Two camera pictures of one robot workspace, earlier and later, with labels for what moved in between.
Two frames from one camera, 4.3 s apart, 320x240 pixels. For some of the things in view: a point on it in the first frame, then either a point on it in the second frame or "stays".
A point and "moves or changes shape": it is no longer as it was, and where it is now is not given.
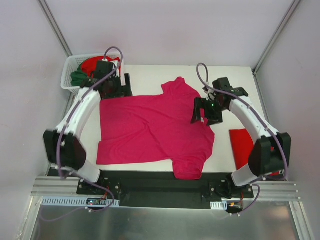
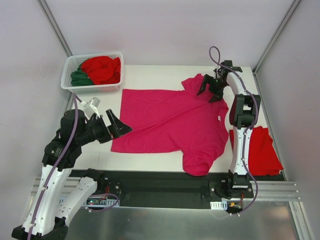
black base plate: [162, 189] stays
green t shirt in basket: [77, 76] stays
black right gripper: [208, 115] → [216, 86]
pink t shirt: [154, 127] moves or changes shape
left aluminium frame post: [54, 27] stays
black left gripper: [122, 88] → [108, 131]
